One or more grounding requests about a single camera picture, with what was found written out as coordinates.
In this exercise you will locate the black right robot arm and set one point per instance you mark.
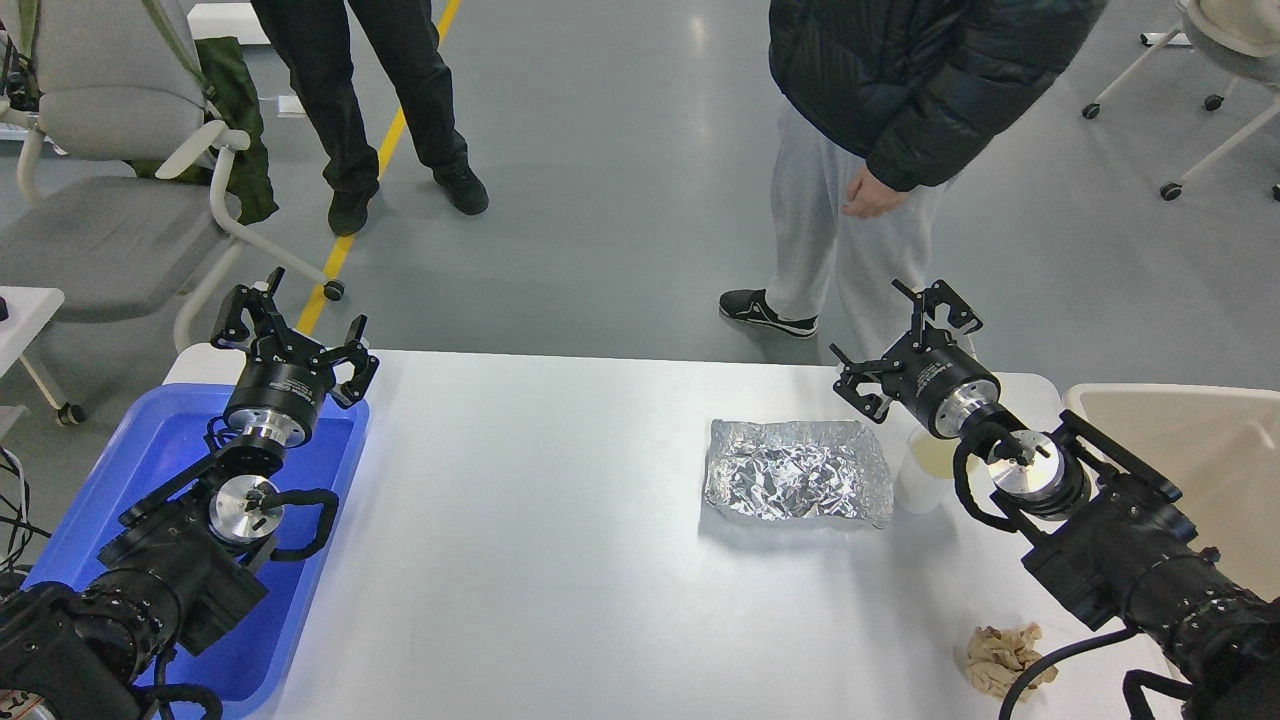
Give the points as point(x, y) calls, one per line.
point(1107, 539)

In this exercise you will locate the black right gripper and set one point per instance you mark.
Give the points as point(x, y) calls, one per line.
point(927, 371)

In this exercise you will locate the green bag on chair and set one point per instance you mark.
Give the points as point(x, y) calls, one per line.
point(217, 64)

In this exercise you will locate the white chair right background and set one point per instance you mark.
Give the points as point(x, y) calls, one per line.
point(1240, 37)

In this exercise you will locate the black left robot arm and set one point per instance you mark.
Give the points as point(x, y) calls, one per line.
point(184, 572)

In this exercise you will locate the crumpled aluminium foil tray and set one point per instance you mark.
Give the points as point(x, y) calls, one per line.
point(798, 472)

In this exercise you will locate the white paper cup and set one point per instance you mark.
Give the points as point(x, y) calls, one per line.
point(926, 474)

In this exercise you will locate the crumpled brown paper ball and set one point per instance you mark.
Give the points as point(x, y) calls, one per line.
point(995, 658)

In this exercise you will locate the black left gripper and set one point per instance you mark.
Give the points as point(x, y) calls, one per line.
point(284, 381)

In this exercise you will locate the beige plastic bin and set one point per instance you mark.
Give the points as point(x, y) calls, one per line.
point(1220, 446)

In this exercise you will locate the person in black trousers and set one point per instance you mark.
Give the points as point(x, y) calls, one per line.
point(314, 41)

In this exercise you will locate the small white side table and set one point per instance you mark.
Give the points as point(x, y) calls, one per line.
point(29, 310)

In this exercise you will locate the grey office chair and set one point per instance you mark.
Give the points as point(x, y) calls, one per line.
point(126, 181)

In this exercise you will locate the person in grey trousers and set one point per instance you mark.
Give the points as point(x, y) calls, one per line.
point(884, 103)

